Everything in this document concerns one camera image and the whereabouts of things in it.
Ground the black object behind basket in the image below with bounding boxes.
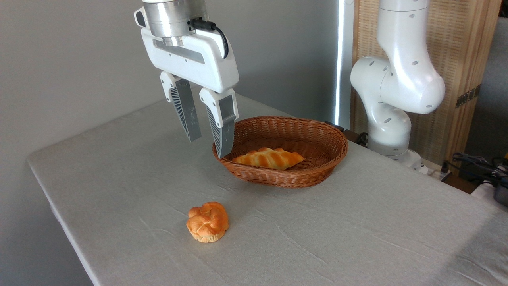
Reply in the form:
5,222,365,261
325,121,368,147

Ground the brown wicker basket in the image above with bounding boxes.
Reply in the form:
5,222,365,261
212,116,349,189

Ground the light grey tablecloth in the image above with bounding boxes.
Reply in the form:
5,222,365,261
27,93,508,286

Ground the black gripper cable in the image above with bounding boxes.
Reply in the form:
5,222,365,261
188,18,229,59

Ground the white vertical post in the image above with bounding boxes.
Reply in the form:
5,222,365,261
333,0,354,130

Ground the metal hinge on screen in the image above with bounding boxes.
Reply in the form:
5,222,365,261
455,84,482,108

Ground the black cable bundle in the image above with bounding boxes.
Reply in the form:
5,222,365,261
452,153,508,188

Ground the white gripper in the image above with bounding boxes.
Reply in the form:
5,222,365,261
134,7,240,159

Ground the wooden bamboo screen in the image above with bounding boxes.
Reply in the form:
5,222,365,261
351,0,502,166

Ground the white power strip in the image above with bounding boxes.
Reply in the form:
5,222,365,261
420,160,454,182

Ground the long golden bread loaf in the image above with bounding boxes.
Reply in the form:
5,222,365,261
231,147,305,170

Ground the round knotted bread bun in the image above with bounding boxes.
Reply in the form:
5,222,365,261
186,201,230,243

